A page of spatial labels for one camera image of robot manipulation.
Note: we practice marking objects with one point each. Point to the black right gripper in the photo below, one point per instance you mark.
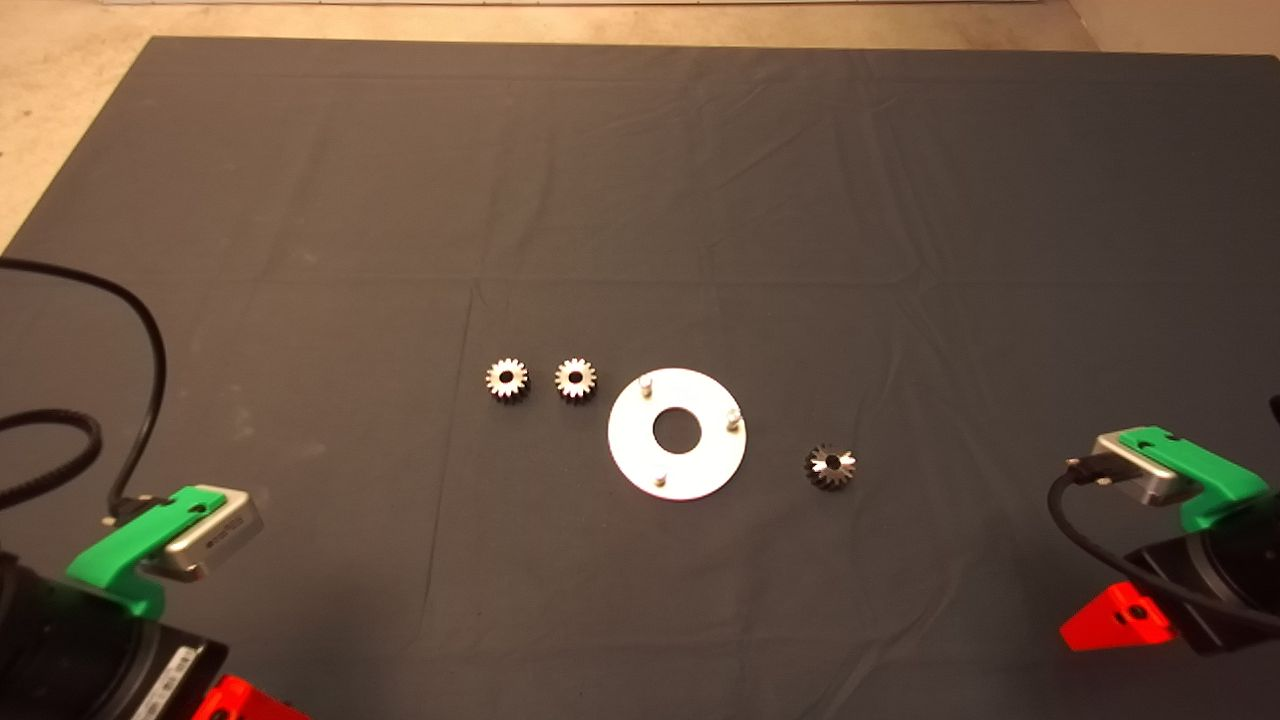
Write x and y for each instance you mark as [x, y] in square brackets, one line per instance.
[1230, 590]

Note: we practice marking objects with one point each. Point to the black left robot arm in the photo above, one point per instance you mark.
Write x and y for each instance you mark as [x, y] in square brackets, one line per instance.
[12, 640]

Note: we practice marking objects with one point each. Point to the green left camera mount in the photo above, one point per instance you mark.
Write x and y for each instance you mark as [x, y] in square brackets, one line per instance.
[130, 545]

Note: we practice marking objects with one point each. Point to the dark grey table cloth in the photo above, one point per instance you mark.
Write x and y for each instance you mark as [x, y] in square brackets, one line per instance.
[640, 200]

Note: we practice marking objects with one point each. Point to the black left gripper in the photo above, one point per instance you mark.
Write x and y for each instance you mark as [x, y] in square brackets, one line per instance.
[110, 660]

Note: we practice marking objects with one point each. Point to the green right camera mount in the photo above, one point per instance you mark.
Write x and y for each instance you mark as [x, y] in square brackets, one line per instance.
[1210, 480]

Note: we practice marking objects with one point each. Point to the round metal carrier plate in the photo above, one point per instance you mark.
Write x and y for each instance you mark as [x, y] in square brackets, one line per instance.
[640, 445]

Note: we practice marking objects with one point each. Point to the small steel planetary gear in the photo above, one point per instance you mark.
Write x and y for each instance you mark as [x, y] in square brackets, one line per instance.
[565, 390]
[497, 390]
[830, 468]

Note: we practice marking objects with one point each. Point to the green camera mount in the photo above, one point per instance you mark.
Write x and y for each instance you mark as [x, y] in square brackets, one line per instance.
[1210, 480]
[130, 545]

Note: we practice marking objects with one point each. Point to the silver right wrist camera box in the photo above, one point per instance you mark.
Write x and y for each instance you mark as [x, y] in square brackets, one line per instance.
[1130, 470]

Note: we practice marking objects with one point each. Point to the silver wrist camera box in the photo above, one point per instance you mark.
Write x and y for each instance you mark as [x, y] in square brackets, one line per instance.
[215, 535]
[1130, 470]

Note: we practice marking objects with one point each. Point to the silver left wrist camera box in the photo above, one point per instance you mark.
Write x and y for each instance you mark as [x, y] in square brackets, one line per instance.
[215, 535]

